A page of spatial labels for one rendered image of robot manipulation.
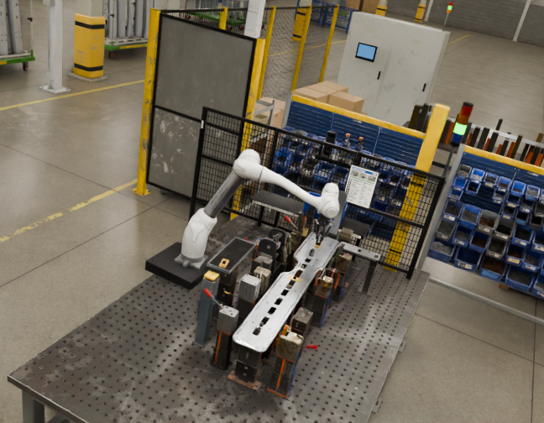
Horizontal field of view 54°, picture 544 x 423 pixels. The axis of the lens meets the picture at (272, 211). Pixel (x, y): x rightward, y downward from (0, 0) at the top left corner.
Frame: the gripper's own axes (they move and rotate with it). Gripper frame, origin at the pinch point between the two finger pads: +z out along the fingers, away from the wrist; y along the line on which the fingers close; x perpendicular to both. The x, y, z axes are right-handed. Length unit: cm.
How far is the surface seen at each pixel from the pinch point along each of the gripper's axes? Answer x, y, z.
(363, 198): 54, 14, -16
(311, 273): -34.5, 6.5, 5.6
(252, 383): -111, 4, 34
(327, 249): 1.3, 7.0, 5.7
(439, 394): 27, 111, 107
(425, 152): 58, 47, -61
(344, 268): -8.2, 22.4, 9.5
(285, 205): 40, -39, 2
